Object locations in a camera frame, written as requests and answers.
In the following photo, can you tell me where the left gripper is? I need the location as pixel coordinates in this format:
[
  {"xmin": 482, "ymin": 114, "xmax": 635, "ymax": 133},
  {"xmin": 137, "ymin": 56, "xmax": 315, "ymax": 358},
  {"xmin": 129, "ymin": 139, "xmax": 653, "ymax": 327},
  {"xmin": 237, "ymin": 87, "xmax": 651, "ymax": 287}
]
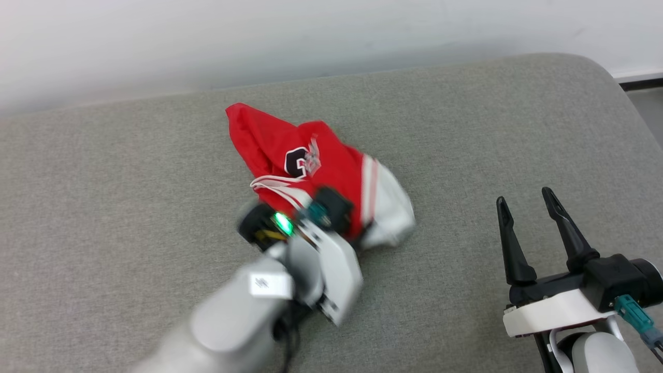
[{"xmin": 237, "ymin": 204, "xmax": 364, "ymax": 328}]

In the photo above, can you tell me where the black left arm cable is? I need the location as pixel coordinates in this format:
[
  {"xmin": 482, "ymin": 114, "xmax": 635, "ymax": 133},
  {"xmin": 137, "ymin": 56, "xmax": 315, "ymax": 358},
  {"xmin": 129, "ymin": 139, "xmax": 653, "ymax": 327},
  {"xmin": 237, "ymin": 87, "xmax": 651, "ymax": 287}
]
[{"xmin": 273, "ymin": 306, "xmax": 302, "ymax": 373}]

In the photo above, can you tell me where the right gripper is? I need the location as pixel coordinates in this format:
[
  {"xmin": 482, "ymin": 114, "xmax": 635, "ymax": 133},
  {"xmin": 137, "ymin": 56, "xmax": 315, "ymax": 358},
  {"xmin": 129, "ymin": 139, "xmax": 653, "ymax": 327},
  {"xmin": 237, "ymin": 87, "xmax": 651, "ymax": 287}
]
[{"xmin": 496, "ymin": 186, "xmax": 663, "ymax": 339}]

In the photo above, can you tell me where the left camera cable teal plug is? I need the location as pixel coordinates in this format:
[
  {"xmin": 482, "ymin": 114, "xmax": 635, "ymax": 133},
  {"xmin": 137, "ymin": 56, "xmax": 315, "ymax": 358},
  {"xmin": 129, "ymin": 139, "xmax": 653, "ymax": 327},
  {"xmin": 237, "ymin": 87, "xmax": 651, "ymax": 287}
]
[{"xmin": 308, "ymin": 201, "xmax": 330, "ymax": 228}]

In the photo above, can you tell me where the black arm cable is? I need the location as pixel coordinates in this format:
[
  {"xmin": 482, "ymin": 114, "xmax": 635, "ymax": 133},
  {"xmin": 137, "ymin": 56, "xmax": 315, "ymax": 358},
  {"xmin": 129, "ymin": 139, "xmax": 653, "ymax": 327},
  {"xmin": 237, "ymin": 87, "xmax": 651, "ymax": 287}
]
[
  {"xmin": 534, "ymin": 334, "xmax": 553, "ymax": 373},
  {"xmin": 273, "ymin": 306, "xmax": 302, "ymax": 373}
]

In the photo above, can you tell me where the camera cable teal plug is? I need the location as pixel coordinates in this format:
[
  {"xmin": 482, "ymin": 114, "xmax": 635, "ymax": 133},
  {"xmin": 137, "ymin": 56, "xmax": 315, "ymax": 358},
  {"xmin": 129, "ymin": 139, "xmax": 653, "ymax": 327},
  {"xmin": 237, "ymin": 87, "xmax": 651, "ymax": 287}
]
[
  {"xmin": 614, "ymin": 294, "xmax": 663, "ymax": 363},
  {"xmin": 308, "ymin": 201, "xmax": 330, "ymax": 228}
]

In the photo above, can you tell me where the right camera cable teal plug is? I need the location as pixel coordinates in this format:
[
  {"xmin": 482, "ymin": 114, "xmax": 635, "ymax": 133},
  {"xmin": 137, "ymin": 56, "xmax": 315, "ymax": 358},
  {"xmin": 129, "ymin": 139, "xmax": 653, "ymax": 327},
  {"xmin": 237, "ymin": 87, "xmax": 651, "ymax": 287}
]
[{"xmin": 614, "ymin": 294, "xmax": 663, "ymax": 363}]

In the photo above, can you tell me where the grey fabric sofa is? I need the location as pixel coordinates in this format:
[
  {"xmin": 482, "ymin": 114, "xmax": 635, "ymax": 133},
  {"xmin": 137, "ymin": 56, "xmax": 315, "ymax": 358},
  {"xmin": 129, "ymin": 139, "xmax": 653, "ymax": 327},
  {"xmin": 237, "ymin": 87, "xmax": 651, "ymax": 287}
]
[{"xmin": 0, "ymin": 52, "xmax": 663, "ymax": 373}]

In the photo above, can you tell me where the red basketball jersey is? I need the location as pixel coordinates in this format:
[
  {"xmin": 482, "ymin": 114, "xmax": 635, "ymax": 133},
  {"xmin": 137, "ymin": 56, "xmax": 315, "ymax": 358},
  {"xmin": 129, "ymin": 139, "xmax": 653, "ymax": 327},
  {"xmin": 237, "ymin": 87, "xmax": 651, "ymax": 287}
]
[{"xmin": 225, "ymin": 103, "xmax": 416, "ymax": 250}]

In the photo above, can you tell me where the dark wall baseboard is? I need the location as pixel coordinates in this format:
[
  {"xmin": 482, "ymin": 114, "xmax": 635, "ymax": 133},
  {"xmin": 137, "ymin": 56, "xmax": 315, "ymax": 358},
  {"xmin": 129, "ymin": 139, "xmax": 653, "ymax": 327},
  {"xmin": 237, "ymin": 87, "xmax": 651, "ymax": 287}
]
[{"xmin": 619, "ymin": 78, "xmax": 663, "ymax": 92}]

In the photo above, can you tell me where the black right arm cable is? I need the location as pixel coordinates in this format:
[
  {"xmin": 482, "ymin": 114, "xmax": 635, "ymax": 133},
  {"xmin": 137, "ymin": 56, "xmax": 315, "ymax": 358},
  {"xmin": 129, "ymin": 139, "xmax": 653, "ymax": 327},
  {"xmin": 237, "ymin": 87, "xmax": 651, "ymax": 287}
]
[{"xmin": 534, "ymin": 334, "xmax": 553, "ymax": 373}]

